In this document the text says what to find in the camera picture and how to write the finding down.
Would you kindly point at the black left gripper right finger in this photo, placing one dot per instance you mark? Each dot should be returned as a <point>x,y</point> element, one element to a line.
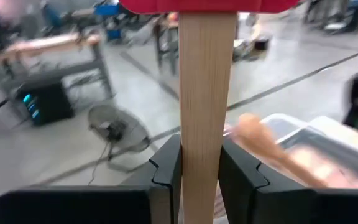
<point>241,186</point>

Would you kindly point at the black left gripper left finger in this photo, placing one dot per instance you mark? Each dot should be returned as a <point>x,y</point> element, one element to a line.
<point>166,174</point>

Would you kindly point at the wooden spoon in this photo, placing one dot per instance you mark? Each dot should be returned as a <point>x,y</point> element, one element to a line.
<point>253,133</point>

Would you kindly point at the black floor fan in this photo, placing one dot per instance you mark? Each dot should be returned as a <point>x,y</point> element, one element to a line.
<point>117,130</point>

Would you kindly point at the clear plastic bin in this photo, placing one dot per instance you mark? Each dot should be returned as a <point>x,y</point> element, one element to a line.
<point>337,133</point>

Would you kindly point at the black computer tower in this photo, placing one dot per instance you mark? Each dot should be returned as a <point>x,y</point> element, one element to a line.
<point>51,102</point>

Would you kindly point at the blue plastic container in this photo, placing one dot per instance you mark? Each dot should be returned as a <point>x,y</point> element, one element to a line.
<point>110,12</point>

